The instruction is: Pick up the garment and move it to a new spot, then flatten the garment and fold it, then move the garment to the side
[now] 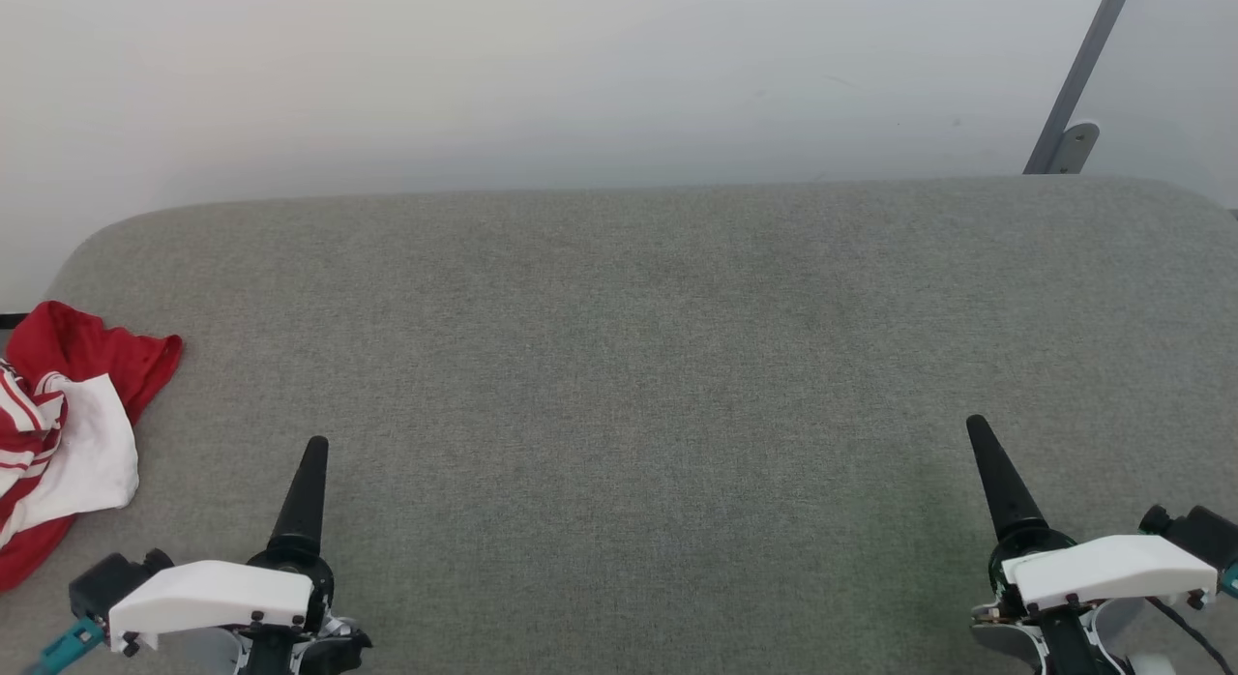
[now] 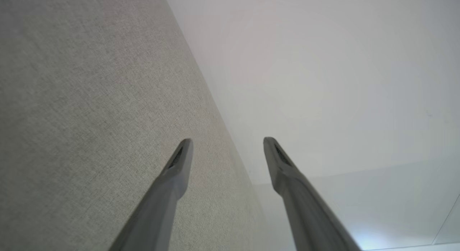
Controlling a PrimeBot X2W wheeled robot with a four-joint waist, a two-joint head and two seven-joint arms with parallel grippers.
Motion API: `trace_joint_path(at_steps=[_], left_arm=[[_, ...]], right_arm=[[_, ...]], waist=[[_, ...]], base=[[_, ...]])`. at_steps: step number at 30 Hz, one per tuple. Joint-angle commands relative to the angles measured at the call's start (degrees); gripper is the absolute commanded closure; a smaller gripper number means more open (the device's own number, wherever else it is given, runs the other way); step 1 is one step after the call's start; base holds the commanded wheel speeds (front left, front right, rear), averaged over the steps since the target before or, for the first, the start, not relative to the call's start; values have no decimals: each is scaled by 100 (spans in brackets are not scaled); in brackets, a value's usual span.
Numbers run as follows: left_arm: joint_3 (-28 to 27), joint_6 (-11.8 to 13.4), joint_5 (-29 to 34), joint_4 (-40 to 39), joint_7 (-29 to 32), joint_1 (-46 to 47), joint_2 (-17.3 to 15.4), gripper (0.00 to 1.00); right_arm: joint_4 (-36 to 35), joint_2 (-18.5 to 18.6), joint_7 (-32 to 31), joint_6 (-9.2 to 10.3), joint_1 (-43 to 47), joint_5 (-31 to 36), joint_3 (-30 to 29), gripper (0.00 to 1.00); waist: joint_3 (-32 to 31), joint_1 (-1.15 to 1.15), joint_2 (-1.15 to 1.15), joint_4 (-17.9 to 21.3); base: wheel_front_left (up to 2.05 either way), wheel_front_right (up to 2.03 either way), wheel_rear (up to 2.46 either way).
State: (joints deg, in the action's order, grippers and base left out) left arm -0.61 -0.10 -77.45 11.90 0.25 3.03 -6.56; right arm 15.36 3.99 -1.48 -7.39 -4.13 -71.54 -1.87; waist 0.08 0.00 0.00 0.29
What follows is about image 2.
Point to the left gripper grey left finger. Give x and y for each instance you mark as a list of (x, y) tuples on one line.
[(161, 200)]

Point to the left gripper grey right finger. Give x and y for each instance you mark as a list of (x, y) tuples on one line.
[(305, 211)]

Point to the grey fabric sofa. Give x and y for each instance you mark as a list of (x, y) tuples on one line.
[(72, 100)]

